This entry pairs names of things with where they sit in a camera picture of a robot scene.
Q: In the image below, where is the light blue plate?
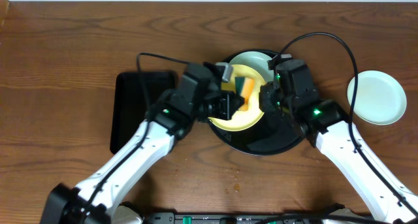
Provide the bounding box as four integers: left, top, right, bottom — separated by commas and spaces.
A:
347, 71, 407, 125
229, 51, 274, 82

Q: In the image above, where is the left black cable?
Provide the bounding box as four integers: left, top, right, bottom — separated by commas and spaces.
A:
81, 52, 190, 224

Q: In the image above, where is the right black cable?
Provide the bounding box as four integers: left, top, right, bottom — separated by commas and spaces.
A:
277, 32, 418, 215

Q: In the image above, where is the yellow plate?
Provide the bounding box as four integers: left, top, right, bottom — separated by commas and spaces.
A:
210, 64, 266, 131

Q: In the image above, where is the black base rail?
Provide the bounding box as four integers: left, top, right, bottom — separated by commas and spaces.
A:
112, 202, 375, 224

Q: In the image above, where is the black cable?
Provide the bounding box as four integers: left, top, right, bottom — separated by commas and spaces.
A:
277, 32, 418, 215
81, 52, 190, 224

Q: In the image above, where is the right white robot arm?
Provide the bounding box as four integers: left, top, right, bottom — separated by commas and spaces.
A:
259, 56, 417, 223

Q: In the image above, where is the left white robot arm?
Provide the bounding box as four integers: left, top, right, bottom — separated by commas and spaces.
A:
40, 63, 244, 223

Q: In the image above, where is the green yellow sponge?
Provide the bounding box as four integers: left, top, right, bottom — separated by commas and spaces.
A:
235, 76, 255, 111

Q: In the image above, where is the black rectangular tray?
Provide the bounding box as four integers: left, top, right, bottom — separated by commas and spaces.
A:
110, 71, 178, 154

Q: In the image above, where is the round black tray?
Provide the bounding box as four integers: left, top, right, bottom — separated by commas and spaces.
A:
209, 49, 304, 155

